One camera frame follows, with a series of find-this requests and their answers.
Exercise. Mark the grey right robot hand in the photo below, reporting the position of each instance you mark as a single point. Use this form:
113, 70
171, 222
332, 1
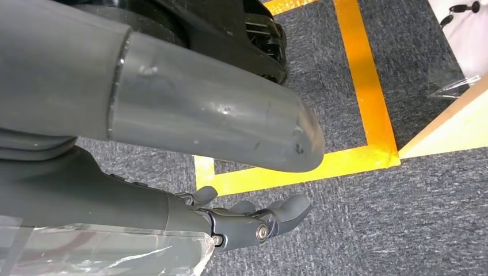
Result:
95, 205

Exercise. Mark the yellow floor tape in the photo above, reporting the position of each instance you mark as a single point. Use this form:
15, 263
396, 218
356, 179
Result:
366, 76

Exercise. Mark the clear plastic wrap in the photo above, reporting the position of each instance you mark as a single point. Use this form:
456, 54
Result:
453, 89

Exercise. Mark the white panel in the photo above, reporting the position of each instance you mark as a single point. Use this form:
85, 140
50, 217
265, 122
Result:
469, 42

